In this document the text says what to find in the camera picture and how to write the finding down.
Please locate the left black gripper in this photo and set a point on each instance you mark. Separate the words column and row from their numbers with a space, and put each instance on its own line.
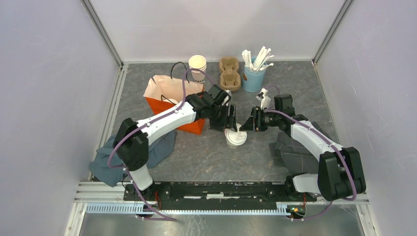
column 228, row 122

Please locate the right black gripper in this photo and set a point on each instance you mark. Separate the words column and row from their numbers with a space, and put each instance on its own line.
column 255, row 122

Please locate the single white cup lid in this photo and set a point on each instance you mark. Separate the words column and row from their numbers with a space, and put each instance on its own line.
column 235, row 135

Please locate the orange paper bag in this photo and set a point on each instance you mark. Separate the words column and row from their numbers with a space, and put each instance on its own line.
column 162, row 87

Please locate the lidded white coffee cup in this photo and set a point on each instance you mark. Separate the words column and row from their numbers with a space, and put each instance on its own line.
column 171, row 101

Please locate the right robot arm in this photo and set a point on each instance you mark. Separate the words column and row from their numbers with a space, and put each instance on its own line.
column 340, row 173

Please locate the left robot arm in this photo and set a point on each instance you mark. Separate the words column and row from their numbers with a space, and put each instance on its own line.
column 134, row 137

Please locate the brown cardboard cup carrier stack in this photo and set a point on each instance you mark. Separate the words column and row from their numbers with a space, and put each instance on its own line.
column 229, row 76

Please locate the blue straw holder cup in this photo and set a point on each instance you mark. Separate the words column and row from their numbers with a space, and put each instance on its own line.
column 252, row 81

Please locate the dark grey checked cloth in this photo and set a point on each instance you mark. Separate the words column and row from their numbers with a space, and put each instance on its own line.
column 291, row 154

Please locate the stack of paper cups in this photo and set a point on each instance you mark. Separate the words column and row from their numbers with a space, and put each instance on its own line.
column 198, row 62

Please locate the white wrapped straws bundle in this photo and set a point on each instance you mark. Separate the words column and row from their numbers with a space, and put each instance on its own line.
column 260, row 62

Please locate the blue-grey cloth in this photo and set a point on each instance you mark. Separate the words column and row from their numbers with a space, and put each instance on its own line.
column 158, row 151

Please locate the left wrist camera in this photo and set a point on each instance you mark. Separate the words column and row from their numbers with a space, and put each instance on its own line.
column 219, row 96

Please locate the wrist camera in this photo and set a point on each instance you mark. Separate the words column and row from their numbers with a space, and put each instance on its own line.
column 219, row 96
column 282, row 103

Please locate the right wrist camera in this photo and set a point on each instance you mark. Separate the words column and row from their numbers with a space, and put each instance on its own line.
column 282, row 103

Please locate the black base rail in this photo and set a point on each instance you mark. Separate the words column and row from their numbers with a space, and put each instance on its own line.
column 227, row 195

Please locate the white cable duct strip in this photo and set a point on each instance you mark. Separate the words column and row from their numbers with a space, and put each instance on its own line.
column 137, row 208

